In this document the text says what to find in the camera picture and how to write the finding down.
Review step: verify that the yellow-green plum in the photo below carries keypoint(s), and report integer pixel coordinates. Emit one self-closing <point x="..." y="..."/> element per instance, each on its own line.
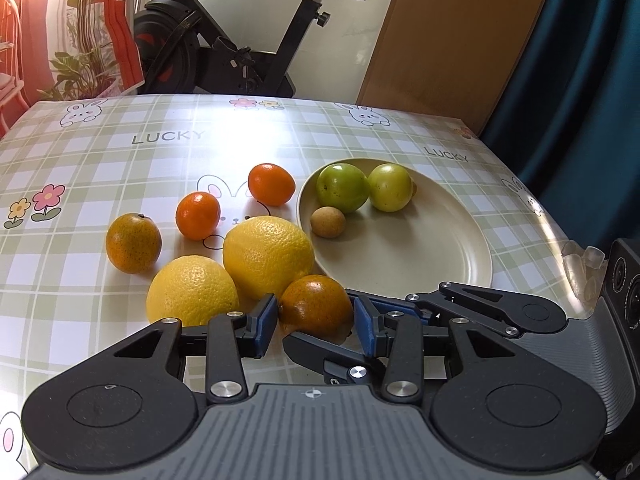
<point x="390" y="186"/>

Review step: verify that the green plum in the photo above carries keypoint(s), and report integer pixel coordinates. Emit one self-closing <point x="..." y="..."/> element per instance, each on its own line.
<point x="344" y="187"/>

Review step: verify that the clear plastic corner guard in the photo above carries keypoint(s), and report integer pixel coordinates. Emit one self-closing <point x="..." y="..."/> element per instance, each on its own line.
<point x="582" y="270"/>

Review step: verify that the checked bunny print tablecloth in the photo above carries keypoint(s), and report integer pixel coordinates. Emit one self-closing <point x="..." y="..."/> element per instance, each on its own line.
<point x="150" y="160"/>

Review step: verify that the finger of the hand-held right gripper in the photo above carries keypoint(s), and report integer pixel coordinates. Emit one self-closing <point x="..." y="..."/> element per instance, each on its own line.
<point x="395" y="306"/>
<point x="320" y="352"/>

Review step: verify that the small orange mandarin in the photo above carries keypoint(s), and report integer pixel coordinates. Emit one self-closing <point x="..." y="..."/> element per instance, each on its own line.
<point x="198" y="215"/>
<point x="270" y="183"/>

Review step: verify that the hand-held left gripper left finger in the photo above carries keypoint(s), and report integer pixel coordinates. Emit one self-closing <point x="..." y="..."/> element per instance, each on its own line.
<point x="265" y="322"/>

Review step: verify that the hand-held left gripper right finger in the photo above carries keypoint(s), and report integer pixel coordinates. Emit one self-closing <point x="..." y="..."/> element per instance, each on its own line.
<point x="362" y="325"/>

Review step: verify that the dark speckled orange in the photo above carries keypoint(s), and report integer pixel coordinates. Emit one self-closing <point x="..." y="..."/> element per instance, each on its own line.
<point x="133" y="242"/>
<point x="315" y="305"/>

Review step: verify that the wooden board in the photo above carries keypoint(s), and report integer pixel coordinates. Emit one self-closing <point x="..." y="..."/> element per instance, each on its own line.
<point x="450" y="45"/>

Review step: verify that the cream round plate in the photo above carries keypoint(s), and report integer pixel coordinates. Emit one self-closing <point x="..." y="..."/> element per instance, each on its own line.
<point x="425" y="250"/>

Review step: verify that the teal curtain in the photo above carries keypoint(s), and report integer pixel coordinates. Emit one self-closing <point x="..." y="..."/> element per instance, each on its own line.
<point x="585" y="110"/>

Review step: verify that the yellow lemon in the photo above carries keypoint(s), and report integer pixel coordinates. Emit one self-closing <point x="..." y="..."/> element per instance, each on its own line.
<point x="267" y="255"/>
<point x="192" y="290"/>

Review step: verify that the black exercise bike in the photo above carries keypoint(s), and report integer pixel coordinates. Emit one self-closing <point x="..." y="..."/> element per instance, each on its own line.
<point x="225" y="45"/>

